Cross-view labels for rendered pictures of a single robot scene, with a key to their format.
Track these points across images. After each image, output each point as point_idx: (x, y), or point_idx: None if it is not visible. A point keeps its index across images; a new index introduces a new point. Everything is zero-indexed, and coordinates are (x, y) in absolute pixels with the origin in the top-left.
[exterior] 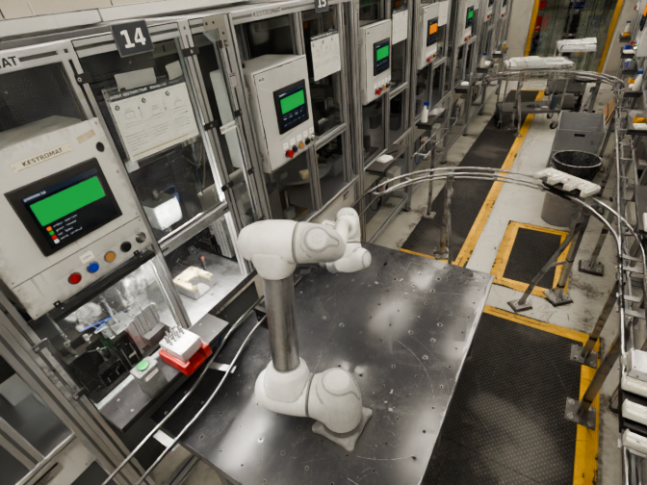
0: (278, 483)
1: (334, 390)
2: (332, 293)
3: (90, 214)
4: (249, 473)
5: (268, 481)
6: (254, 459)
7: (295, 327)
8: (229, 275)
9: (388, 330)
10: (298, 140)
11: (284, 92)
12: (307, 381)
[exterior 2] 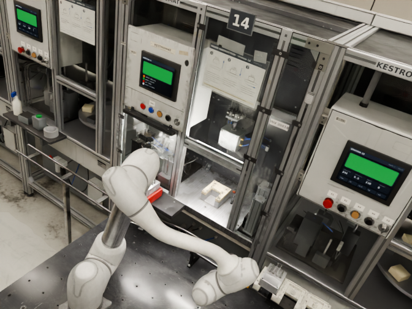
0: (59, 262)
1: (76, 267)
2: None
3: (160, 86)
4: (73, 248)
5: (63, 257)
6: (81, 251)
7: (114, 223)
8: (227, 216)
9: None
10: (356, 209)
11: (362, 151)
12: (98, 257)
